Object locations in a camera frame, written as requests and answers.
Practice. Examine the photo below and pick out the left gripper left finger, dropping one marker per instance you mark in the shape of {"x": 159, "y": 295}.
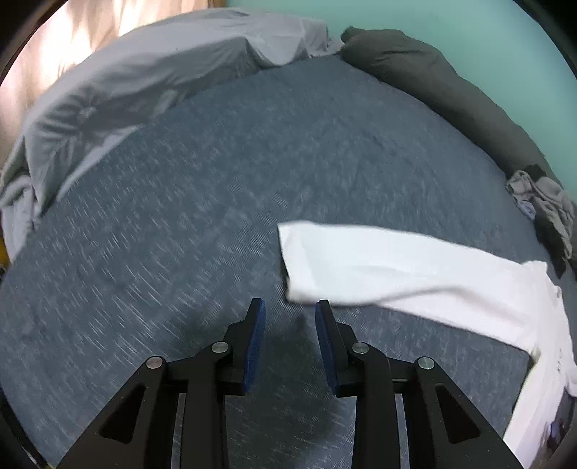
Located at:
{"x": 135, "y": 429}

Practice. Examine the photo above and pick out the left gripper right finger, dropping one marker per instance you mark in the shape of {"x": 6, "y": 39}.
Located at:
{"x": 444, "y": 428}

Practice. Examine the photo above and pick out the white long sleeve shirt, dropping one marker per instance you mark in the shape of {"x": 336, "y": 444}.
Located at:
{"x": 463, "y": 287}

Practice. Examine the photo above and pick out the dark blue patterned bedspread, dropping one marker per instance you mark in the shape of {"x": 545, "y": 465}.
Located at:
{"x": 163, "y": 244}

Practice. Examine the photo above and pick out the light blue small garment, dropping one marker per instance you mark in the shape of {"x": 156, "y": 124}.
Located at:
{"x": 527, "y": 208}

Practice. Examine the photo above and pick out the grey crumpled garment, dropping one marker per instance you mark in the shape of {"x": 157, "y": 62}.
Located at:
{"x": 555, "y": 213}

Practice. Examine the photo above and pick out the dark grey rolled duvet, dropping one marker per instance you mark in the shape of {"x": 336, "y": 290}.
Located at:
{"x": 422, "y": 71}

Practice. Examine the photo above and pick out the light grey bed sheet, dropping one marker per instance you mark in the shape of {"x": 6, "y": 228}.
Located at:
{"x": 119, "y": 89}

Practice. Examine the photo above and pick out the pink window curtain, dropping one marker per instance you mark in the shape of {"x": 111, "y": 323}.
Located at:
{"x": 74, "y": 31}

